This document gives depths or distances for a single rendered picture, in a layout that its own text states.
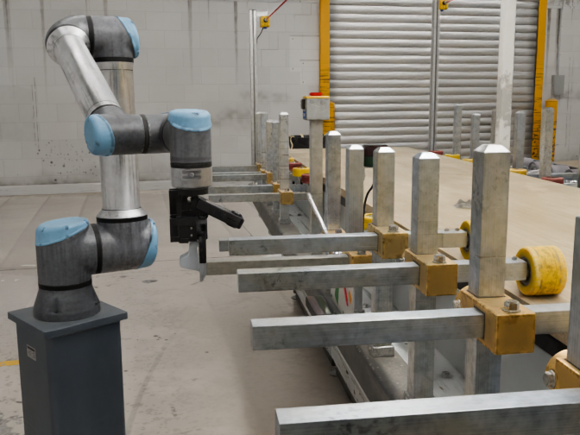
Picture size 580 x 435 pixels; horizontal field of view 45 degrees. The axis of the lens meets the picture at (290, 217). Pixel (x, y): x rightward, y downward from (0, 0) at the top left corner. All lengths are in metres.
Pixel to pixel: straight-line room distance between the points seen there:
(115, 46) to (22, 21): 7.34
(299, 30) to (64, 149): 3.40
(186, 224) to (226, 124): 7.90
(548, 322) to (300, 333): 0.31
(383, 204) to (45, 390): 1.17
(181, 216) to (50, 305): 0.67
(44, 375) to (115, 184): 0.57
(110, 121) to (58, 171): 7.81
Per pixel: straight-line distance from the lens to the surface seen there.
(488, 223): 0.92
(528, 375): 1.34
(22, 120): 9.40
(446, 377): 1.60
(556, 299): 1.22
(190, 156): 1.52
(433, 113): 4.40
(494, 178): 0.91
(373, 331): 0.87
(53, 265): 2.09
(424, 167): 1.15
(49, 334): 2.04
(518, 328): 0.89
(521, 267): 1.19
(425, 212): 1.16
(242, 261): 1.59
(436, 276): 1.11
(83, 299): 2.12
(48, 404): 2.15
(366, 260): 1.60
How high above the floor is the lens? 1.23
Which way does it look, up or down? 10 degrees down
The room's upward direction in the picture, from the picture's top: straight up
